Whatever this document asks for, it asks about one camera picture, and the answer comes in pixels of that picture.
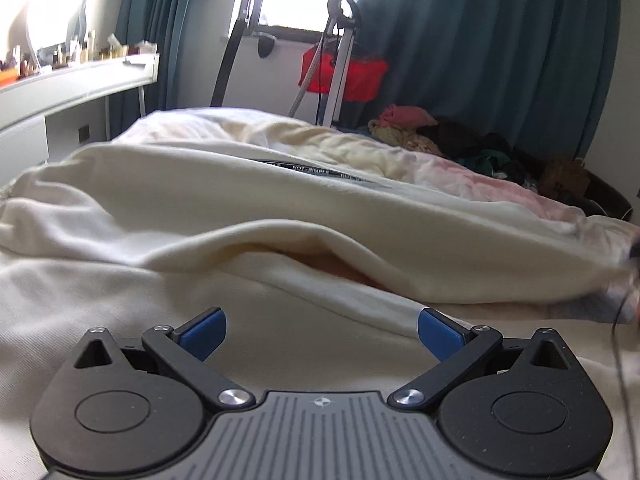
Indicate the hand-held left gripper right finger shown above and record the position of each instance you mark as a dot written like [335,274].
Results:
[440,335]

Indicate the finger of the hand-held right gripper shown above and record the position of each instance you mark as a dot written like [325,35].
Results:
[636,252]

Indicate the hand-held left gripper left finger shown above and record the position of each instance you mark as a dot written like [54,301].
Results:
[205,332]

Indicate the pile of dark clothes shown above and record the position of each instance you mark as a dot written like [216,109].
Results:
[480,150]

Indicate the black sofa bench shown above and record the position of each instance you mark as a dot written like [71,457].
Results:
[607,195]

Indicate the brown paper bag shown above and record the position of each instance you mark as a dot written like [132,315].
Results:
[565,177]

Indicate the pink garment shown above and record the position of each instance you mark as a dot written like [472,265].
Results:
[405,116]

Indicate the wide blue curtain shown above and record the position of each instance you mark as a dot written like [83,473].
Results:
[475,35]

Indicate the garment steamer stand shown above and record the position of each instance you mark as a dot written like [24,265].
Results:
[337,75]

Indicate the white dressing table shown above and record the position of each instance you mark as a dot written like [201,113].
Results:
[75,85]

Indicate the black hanging mitt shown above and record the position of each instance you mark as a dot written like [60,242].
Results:
[265,45]

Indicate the row of cosmetic bottles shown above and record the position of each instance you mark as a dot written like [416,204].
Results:
[90,45]

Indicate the orange tray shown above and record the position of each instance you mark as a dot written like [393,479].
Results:
[7,76]

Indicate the narrow blue curtain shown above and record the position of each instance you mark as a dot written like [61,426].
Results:
[165,10]

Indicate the dark wall socket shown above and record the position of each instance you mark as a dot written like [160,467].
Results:
[84,132]

